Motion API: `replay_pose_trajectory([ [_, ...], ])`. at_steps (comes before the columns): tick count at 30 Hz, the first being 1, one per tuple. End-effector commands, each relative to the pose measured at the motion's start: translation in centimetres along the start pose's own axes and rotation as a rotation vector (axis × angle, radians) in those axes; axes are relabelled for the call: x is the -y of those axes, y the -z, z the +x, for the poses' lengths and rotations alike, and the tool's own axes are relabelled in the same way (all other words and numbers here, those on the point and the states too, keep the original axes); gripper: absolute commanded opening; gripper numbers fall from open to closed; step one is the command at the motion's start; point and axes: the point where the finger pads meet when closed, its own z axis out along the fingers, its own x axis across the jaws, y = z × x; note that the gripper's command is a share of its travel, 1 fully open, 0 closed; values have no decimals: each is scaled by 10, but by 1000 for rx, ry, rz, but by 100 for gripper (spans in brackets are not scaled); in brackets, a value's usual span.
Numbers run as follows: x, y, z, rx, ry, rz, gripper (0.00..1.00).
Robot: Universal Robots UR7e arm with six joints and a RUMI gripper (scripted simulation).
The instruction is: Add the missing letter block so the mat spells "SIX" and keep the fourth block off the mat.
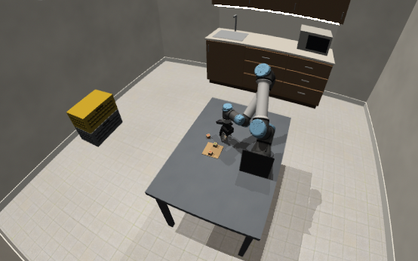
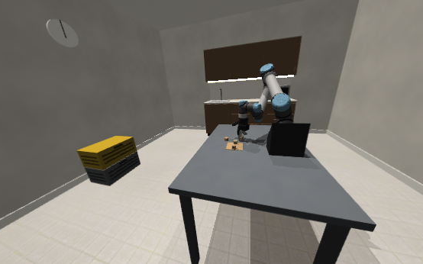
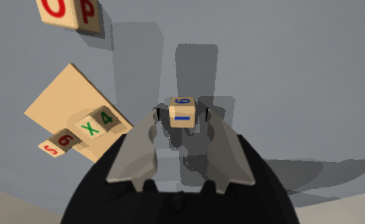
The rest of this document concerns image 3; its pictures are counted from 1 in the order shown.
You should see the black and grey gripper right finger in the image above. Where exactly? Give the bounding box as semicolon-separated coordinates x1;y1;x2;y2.
204;108;300;224

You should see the tan mat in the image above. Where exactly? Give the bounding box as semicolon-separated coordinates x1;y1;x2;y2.
24;63;134;162

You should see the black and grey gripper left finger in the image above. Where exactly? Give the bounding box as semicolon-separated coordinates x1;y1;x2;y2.
60;108;160;224

